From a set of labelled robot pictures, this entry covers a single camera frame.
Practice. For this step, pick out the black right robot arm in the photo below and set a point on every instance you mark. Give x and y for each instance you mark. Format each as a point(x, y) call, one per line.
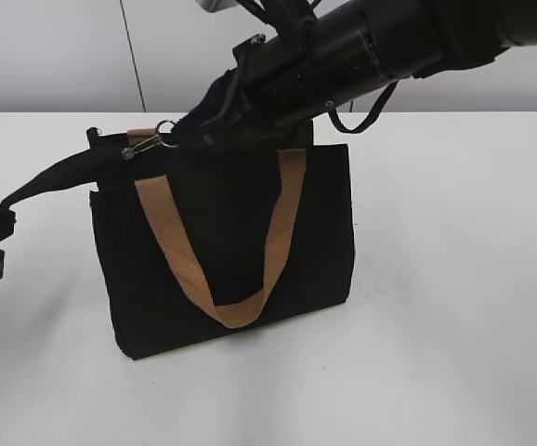
point(363, 46)

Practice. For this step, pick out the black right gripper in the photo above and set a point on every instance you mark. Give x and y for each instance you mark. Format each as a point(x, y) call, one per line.
point(275, 87)

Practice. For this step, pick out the silver zipper pull with ring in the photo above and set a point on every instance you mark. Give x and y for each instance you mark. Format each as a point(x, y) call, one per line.
point(144, 139)

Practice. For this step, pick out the black canvas tote bag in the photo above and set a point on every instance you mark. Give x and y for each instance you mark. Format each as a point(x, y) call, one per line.
point(196, 245)

